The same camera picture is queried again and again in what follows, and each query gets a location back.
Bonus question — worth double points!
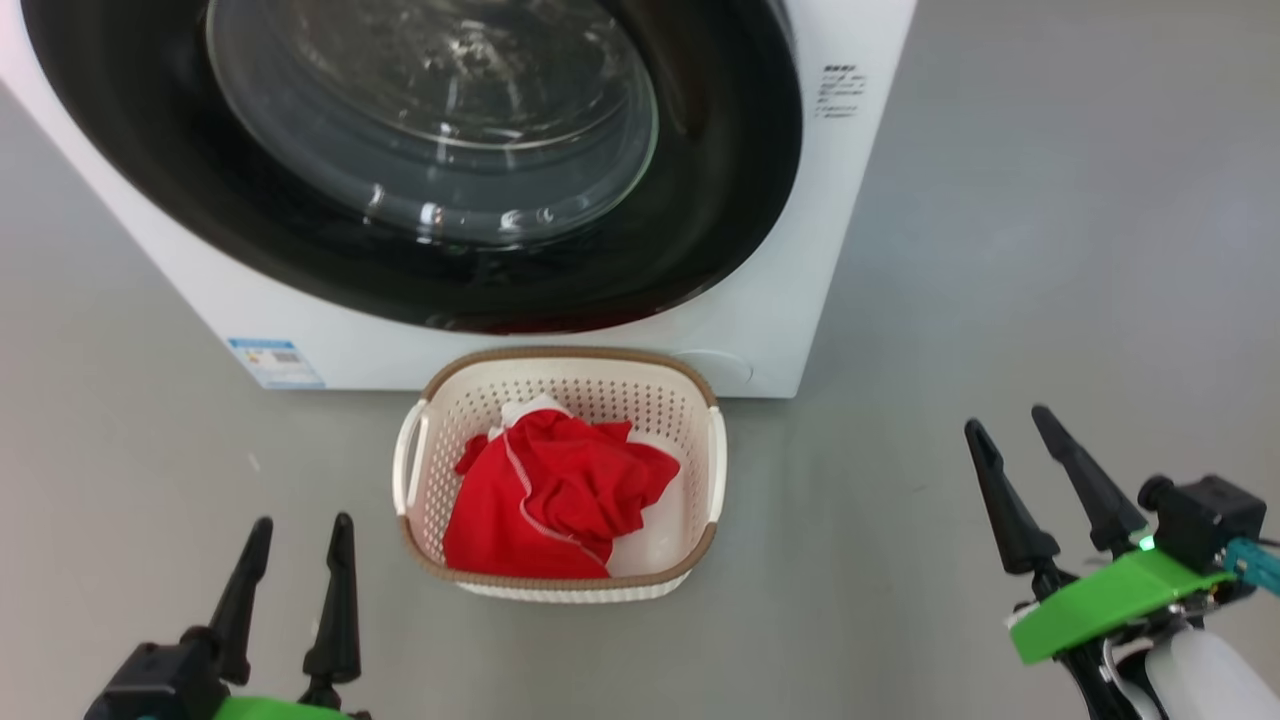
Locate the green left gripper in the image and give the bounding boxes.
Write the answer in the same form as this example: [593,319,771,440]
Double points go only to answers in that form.
[207,512,373,720]

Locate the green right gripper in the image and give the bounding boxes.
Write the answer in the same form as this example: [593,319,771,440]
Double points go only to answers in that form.
[964,404,1238,667]

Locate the red garment with white lining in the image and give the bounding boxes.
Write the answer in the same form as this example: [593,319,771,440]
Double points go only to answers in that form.
[443,395,613,581]

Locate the round washing machine door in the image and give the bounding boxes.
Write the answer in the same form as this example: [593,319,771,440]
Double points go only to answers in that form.
[20,0,804,336]

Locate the white washing machine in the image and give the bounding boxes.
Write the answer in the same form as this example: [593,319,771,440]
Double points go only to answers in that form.
[0,0,918,400]

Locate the cream perforated laundry basket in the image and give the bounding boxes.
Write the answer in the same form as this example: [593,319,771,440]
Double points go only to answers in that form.
[392,346,728,604]

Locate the blue energy label sticker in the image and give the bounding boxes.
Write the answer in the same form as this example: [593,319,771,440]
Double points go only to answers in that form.
[226,337,327,391]

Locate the round white filter cover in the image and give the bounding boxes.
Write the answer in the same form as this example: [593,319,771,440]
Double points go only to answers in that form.
[672,348,753,393]

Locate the printed text label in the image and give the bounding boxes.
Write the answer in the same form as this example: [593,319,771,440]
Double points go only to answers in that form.
[815,65,869,121]

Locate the teal right camera connector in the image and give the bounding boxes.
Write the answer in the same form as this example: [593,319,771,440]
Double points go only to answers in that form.
[1225,537,1280,598]

